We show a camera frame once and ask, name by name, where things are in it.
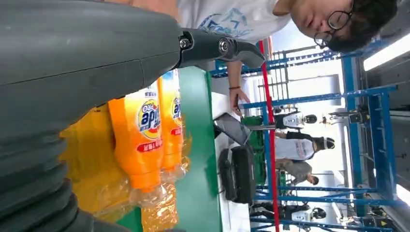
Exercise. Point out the red pole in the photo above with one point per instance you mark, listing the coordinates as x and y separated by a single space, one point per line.
272 160

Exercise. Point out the white black humanoid robot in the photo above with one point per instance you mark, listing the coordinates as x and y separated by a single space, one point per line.
294 120
301 214

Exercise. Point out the clear plastic wrap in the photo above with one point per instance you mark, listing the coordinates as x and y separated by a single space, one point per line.
160 208

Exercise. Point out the green crate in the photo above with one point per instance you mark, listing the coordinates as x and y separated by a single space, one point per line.
257 144

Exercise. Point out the orange detergent bottle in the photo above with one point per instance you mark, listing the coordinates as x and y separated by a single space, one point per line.
171 137
137 134

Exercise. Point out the bent background person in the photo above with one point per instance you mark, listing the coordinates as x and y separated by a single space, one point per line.
296 171

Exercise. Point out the yellow sheet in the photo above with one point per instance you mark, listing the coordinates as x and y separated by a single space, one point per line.
89 160

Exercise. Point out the black bag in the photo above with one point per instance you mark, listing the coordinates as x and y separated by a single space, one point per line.
244 176
226 176

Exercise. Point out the blue metal rack frame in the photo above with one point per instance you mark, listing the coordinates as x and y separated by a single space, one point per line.
355 134

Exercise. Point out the black eyeglasses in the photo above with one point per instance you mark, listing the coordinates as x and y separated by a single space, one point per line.
336 20

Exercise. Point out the standing background person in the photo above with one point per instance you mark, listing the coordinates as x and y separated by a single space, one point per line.
298 148

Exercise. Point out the ceiling light strip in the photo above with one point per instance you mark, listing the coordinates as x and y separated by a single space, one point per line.
387 52

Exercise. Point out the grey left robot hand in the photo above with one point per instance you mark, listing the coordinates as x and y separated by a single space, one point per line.
70 51

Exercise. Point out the grey laptop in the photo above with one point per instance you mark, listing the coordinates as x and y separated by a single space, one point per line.
232 128

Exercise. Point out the ribbed grey left arm sleeve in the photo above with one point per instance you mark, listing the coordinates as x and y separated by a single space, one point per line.
29 179

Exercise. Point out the person's hand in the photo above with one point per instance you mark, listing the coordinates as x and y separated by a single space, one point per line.
238 99

